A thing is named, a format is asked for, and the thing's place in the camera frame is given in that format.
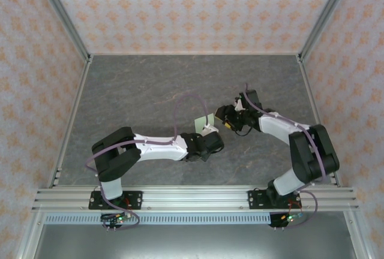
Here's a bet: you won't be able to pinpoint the aluminium table edge rail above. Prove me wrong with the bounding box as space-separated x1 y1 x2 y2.
46 55 94 189
296 55 343 188

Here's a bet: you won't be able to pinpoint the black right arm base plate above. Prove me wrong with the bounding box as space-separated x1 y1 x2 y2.
247 189 302 210

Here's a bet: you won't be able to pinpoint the black board bracket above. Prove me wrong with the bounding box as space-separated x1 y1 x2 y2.
101 221 124 232
268 213 290 230

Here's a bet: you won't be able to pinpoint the grey metal panel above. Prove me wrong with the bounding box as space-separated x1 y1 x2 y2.
31 224 356 259

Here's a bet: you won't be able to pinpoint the aluminium frame post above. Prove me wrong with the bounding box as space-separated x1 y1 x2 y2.
31 0 93 64
297 0 360 64

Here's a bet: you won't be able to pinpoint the grey slotted cable duct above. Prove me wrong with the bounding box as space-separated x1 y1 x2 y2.
44 213 352 225

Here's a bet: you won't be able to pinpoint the light green paper sheet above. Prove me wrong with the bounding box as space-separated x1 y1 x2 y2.
194 113 216 134

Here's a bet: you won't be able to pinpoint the aluminium frame leg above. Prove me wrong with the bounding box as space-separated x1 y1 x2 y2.
14 210 46 259
343 210 374 259

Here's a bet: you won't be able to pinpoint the long aluminium mounting beam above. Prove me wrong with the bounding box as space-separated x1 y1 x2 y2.
32 185 360 212

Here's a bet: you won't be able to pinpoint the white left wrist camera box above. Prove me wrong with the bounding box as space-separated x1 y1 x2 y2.
200 123 220 137

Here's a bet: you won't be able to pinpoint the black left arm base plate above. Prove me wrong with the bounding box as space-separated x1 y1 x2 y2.
88 191 143 210

